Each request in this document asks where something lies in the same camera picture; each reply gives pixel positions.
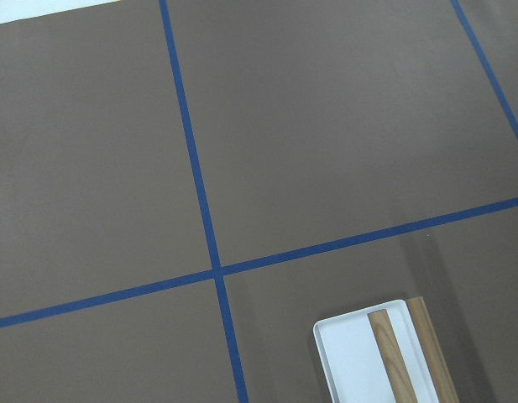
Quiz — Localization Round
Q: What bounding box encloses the white rack base tray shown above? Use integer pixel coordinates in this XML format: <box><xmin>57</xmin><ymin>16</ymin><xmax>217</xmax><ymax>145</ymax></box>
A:
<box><xmin>313</xmin><ymin>300</ymin><xmax>438</xmax><ymax>402</ymax></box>

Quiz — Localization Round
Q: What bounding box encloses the wooden rack bar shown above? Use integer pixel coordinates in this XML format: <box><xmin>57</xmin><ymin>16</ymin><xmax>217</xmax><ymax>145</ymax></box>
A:
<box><xmin>368</xmin><ymin>296</ymin><xmax>459</xmax><ymax>402</ymax></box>

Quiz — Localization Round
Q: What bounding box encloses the brown paper table cover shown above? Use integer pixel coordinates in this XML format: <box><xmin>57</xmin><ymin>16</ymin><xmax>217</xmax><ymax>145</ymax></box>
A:
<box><xmin>0</xmin><ymin>1</ymin><xmax>518</xmax><ymax>402</ymax></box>

